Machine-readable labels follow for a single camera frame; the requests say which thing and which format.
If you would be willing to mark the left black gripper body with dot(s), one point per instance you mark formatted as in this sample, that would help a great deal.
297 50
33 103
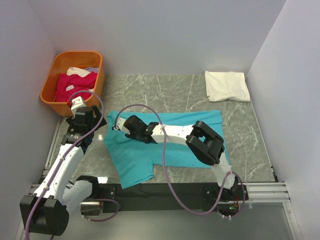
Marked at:
97 119

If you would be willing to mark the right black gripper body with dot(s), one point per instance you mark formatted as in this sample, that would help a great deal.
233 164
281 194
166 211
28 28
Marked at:
134 136

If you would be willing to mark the teal t-shirt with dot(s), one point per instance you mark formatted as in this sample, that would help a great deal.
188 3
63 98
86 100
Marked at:
134 160

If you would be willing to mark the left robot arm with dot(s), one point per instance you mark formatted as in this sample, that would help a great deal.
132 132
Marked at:
47 210

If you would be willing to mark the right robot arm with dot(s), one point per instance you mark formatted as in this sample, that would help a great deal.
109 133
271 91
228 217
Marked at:
205 143

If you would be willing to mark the red t-shirt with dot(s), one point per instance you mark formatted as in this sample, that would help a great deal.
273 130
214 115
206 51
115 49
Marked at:
70 84

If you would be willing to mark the white shirt in basket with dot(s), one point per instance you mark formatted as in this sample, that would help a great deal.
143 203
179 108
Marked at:
77 71

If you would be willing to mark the lavender shirt in basket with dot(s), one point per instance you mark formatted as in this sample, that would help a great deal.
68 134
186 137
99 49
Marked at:
92 69

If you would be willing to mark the orange plastic basket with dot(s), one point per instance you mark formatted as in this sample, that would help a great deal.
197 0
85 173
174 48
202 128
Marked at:
60 65

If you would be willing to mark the folded white t-shirt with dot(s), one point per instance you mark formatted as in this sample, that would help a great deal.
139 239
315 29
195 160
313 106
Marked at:
221 86

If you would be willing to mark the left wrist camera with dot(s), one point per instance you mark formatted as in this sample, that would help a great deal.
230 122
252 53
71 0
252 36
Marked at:
76 103

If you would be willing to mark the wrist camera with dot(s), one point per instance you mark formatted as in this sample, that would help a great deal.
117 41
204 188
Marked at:
119 126
76 103

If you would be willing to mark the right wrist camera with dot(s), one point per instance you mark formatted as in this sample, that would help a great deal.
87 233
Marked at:
119 126

